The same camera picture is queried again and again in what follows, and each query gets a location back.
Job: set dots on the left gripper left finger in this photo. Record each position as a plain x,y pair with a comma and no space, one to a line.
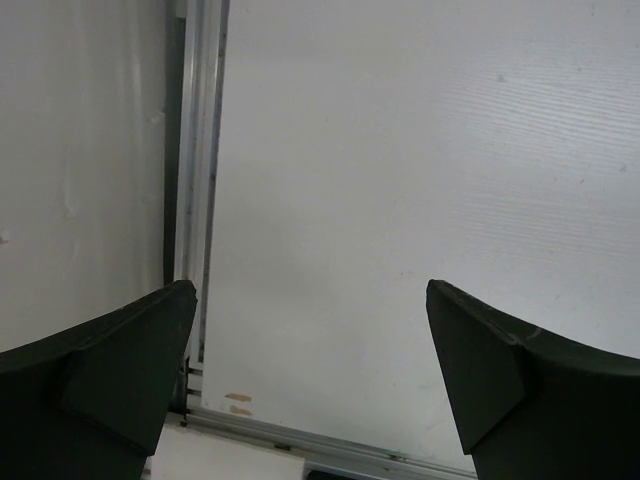
90,402

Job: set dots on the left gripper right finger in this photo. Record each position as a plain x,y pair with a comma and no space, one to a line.
531,404

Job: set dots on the aluminium frame rail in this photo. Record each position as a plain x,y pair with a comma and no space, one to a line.
206,28

